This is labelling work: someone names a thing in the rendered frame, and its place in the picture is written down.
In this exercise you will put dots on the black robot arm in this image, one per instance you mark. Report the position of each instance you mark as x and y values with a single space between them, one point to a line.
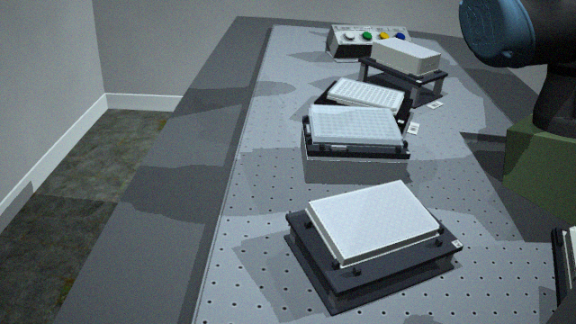
519 33

